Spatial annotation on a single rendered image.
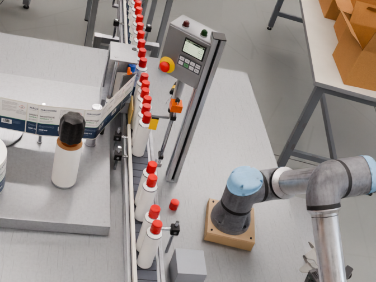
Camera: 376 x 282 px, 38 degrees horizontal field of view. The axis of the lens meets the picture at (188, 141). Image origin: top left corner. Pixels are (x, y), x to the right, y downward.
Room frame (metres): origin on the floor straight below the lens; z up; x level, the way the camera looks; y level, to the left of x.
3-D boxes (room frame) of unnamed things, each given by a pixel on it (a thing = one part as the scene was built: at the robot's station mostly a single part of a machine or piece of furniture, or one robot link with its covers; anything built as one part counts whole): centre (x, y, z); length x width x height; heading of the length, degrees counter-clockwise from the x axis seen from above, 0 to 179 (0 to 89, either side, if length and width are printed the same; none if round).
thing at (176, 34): (1.65, 0.09, 1.38); 0.17 x 0.10 x 0.19; 74
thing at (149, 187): (1.32, 0.07, 0.98); 0.05 x 0.05 x 0.20
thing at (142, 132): (1.63, 0.18, 0.98); 0.05 x 0.05 x 0.20
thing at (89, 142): (1.60, 0.36, 0.97); 0.05 x 0.05 x 0.19
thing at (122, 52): (1.90, 0.37, 1.14); 0.14 x 0.11 x 0.01; 18
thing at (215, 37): (1.61, 0.02, 1.17); 0.04 x 0.04 x 0.67; 18
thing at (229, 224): (1.45, -0.24, 0.92); 0.15 x 0.15 x 0.10
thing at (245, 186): (1.46, -0.24, 1.04); 0.13 x 0.12 x 0.14; 126
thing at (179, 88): (1.71, 0.10, 1.18); 0.04 x 0.04 x 0.21
